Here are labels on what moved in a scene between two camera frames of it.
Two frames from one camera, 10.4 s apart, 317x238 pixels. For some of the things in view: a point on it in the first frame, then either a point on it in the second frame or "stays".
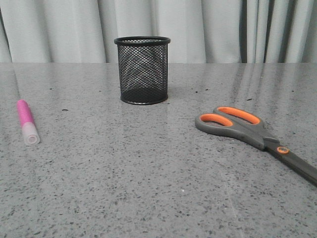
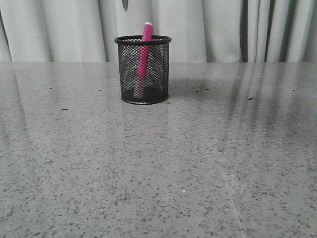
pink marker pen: (30, 132) -> (143, 60)
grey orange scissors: (247, 128) -> (125, 4)
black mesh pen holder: (143, 68) stays
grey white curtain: (200, 31) stays
